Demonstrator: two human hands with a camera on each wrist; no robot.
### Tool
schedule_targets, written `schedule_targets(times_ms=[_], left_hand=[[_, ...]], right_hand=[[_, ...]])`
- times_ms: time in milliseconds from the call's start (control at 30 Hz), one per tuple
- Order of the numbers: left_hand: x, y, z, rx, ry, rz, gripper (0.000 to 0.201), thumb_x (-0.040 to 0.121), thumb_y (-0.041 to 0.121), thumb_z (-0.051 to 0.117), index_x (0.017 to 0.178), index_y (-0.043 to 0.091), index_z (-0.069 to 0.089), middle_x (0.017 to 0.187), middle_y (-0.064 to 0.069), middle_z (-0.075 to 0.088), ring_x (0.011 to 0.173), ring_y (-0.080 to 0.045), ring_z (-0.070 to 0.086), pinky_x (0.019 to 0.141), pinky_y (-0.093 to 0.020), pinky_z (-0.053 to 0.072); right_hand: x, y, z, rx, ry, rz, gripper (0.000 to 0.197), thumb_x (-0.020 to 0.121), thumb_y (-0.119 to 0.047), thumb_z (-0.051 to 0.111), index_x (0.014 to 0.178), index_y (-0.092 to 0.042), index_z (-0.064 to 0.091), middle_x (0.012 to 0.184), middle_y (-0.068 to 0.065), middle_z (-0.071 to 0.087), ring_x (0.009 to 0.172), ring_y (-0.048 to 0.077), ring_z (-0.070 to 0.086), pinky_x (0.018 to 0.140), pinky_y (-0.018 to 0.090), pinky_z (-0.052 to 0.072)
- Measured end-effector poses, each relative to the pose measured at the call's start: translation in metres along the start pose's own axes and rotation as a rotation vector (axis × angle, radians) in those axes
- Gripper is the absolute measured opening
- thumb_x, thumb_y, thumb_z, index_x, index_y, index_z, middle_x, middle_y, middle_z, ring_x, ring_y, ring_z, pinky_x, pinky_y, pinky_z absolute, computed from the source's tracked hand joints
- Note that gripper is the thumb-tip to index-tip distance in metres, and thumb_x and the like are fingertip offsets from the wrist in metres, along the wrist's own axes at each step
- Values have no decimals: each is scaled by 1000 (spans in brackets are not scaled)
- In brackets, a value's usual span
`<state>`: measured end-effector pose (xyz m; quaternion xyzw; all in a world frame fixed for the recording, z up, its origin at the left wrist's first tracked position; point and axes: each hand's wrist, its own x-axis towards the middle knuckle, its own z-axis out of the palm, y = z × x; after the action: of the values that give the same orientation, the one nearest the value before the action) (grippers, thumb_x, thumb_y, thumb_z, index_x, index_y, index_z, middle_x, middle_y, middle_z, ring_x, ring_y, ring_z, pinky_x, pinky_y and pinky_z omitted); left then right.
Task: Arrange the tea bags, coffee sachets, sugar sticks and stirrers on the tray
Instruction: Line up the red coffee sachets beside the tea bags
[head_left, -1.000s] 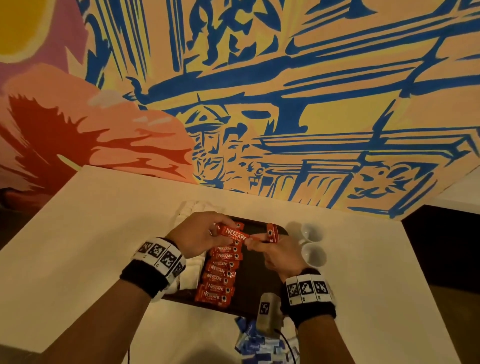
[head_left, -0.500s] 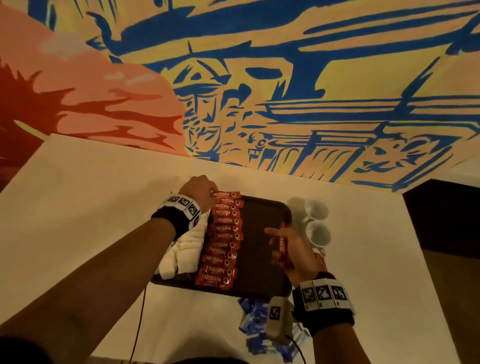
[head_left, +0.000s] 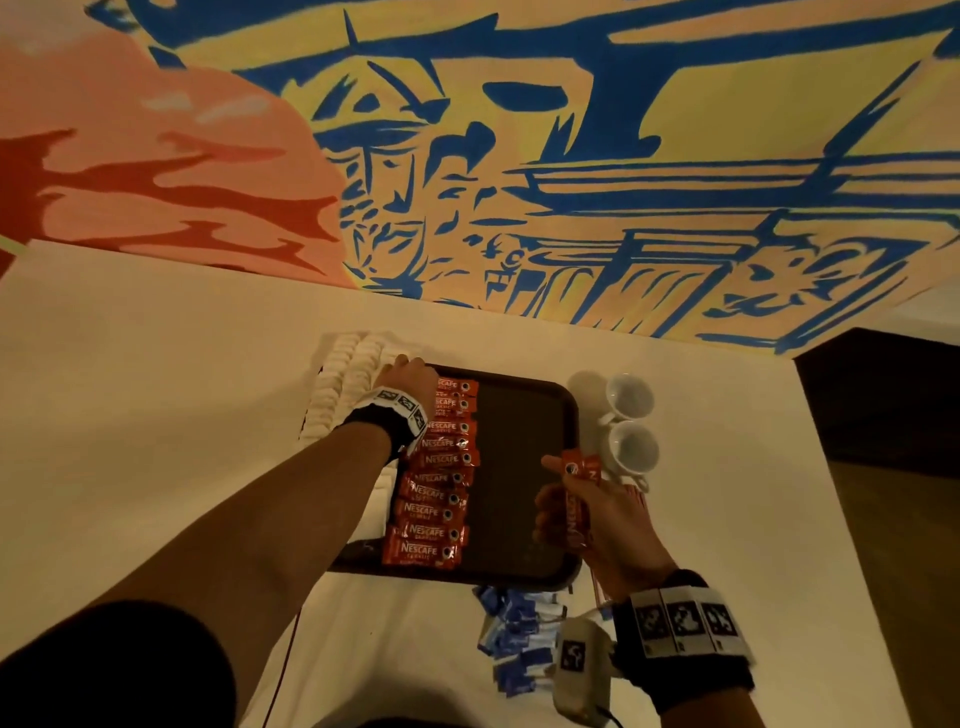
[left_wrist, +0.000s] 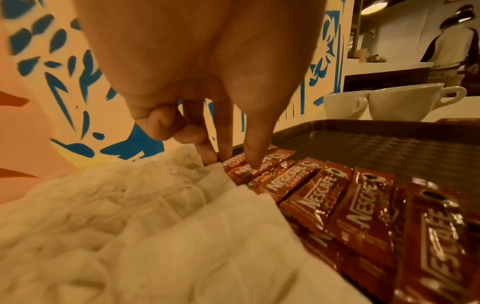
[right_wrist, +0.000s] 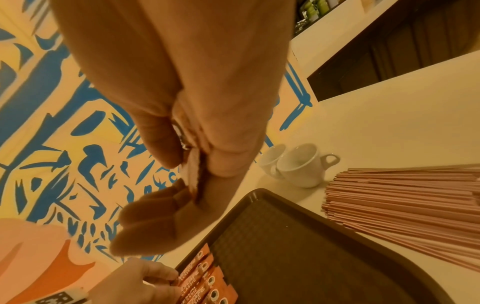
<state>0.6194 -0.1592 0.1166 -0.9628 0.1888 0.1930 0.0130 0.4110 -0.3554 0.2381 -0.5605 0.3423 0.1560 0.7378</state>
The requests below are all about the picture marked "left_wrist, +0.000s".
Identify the person's left hand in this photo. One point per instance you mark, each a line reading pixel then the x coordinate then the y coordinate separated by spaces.
pixel 202 47

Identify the row of tea bags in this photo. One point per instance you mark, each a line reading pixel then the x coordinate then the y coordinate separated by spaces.
pixel 135 237

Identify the dark brown tray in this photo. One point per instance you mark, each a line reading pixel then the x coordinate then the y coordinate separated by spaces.
pixel 390 154

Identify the row of red Nescafe sachets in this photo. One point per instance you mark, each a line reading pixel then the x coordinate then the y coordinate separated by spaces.
pixel 352 208

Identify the small white cup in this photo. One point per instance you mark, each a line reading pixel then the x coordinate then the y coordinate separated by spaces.
pixel 405 102
pixel 343 105

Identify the round ceiling lamp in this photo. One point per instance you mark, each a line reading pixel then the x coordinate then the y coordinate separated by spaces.
pixel 373 7

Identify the white-topped bar counter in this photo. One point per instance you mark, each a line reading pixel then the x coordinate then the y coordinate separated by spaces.
pixel 386 70

